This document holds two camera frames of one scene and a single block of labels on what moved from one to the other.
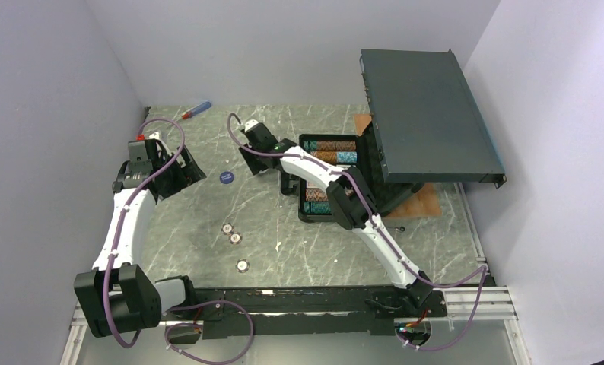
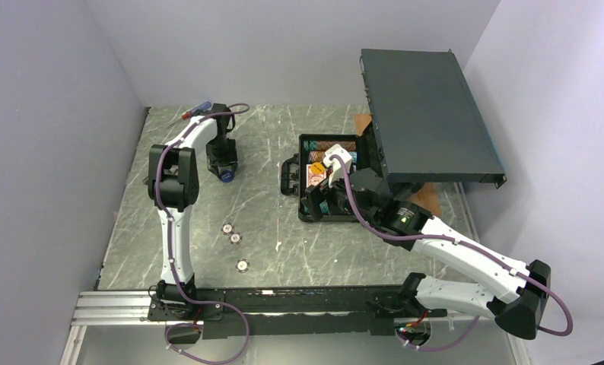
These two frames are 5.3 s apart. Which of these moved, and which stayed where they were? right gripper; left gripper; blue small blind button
Moved: right gripper; left gripper
Stayed: blue small blind button
